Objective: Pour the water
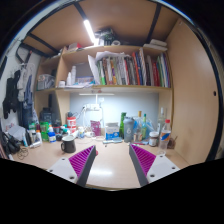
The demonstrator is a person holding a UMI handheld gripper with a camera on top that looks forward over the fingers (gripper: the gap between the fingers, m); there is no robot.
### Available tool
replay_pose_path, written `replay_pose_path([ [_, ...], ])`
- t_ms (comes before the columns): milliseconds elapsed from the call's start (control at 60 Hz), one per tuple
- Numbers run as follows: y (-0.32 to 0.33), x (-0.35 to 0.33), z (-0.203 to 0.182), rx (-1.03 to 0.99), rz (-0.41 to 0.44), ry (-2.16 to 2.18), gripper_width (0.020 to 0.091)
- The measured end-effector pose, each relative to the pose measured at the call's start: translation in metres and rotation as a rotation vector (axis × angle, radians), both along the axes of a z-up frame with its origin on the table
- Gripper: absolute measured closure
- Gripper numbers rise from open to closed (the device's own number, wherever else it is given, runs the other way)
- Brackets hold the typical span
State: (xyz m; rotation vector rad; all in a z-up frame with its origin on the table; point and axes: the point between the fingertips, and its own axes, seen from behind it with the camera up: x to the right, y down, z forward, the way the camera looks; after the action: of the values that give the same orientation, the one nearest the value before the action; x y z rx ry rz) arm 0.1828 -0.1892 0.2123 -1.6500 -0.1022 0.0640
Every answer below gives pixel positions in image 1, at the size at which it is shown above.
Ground pink pouch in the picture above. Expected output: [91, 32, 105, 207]
[90, 120, 102, 137]

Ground hanging dark clothes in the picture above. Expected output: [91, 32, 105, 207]
[2, 63, 36, 118]

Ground white bottle with blue label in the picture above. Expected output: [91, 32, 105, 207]
[47, 124, 57, 144]

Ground white desk lamp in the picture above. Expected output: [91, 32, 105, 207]
[78, 92, 115, 128]

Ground clear red-capped drink bottle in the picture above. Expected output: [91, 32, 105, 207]
[157, 118, 172, 156]

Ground green plastic container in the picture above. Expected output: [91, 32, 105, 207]
[39, 121, 50, 142]

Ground grey shaker bottle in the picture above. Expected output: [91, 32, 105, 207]
[123, 116, 135, 144]

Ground tall clear glass bottle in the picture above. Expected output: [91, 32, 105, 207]
[157, 107, 167, 134]

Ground red and white canister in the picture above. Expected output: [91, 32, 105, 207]
[66, 116, 77, 134]

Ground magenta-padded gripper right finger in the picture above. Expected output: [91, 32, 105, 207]
[128, 143, 181, 188]

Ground brown clay pot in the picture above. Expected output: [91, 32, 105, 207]
[167, 135, 178, 150]

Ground dark green glass bottle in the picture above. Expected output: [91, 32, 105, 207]
[119, 112, 127, 139]

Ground white power strip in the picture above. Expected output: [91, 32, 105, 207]
[83, 103, 101, 112]

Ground wooden shelf unit with books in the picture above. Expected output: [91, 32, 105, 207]
[33, 26, 174, 96]

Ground small white-lidded jar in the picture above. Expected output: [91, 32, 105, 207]
[148, 131, 160, 148]

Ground clear yellow-capped bottle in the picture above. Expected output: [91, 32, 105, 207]
[134, 110, 144, 143]

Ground black mug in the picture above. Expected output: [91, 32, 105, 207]
[60, 134, 77, 154]

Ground black box appliance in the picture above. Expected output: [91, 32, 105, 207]
[39, 107, 58, 125]

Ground white tube ceiling light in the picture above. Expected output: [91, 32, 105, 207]
[82, 18, 98, 46]

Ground light blue hairbrush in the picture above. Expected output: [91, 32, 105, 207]
[102, 137, 124, 145]

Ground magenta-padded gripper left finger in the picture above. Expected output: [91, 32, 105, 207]
[46, 144, 98, 188]

